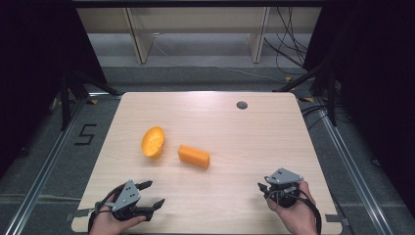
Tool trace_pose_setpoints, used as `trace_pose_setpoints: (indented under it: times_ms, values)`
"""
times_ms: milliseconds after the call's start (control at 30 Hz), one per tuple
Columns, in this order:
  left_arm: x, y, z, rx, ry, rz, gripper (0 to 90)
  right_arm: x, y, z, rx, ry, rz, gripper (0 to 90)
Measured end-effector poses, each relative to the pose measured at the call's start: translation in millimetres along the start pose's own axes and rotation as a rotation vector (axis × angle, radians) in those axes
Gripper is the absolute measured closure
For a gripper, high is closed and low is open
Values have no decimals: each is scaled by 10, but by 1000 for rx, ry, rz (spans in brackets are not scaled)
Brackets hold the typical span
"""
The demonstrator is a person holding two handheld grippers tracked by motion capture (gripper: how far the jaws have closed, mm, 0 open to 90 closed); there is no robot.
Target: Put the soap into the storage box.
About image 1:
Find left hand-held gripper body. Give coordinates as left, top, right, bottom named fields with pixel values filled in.
left=104, top=179, right=155, bottom=222

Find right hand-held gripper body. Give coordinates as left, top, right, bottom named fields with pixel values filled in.
left=263, top=167, right=304, bottom=209

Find orange perforated plastic bowl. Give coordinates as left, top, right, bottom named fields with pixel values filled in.
left=140, top=125, right=166, bottom=160

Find orange rectangular block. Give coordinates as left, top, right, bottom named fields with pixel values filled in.
left=177, top=144, right=211, bottom=170

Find person's left hand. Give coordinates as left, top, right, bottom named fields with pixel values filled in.
left=89, top=195, right=148, bottom=235

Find person's right hand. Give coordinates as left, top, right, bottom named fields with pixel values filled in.
left=267, top=180, right=320, bottom=235

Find black tripod stand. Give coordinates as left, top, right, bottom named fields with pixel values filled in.
left=273, top=60, right=340, bottom=127
left=58, top=69, right=121, bottom=132

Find black curtain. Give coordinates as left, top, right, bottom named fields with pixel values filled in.
left=0, top=0, right=109, bottom=179
left=302, top=0, right=415, bottom=210

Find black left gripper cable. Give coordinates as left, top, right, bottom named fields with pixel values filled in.
left=87, top=184, right=126, bottom=234

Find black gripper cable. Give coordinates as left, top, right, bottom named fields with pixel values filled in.
left=87, top=184, right=126, bottom=234
left=265, top=188, right=323, bottom=235

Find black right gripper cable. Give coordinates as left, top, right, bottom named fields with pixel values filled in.
left=265, top=188, right=323, bottom=235

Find grey table corner bracket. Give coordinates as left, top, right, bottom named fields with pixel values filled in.
left=325, top=213, right=350, bottom=227
left=64, top=208, right=96, bottom=223

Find black cables beside table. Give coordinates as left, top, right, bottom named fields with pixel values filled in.
left=300, top=103, right=329, bottom=131

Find metal floor rail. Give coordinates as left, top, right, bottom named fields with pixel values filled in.
left=3, top=94, right=91, bottom=235
left=311, top=97, right=397, bottom=235

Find bundle of black floor cables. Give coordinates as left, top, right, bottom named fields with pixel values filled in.
left=263, top=7, right=309, bottom=76

